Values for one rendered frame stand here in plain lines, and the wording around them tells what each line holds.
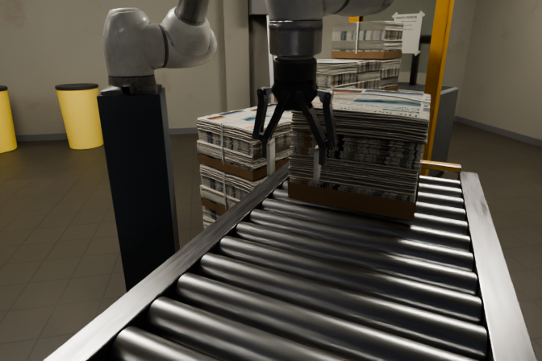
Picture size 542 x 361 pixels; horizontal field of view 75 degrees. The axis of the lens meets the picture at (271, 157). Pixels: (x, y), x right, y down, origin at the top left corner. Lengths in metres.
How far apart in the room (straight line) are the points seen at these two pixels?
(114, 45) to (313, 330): 1.05
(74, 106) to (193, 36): 3.24
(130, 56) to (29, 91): 3.94
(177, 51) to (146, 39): 0.11
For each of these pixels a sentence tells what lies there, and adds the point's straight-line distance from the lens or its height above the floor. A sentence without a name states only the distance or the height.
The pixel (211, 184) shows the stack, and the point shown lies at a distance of 1.74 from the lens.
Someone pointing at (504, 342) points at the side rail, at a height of 0.80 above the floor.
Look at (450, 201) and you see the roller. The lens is 0.97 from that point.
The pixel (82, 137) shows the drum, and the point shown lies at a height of 0.14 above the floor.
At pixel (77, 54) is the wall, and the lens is 4.94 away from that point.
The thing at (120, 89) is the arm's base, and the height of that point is 1.02.
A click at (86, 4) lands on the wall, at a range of 4.90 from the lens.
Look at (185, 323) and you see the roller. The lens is 0.55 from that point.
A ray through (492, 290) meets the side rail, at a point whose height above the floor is 0.80.
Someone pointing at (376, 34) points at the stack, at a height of 1.21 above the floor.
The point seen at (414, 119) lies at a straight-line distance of 0.74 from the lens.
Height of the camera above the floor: 1.17
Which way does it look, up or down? 18 degrees down
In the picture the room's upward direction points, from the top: straight up
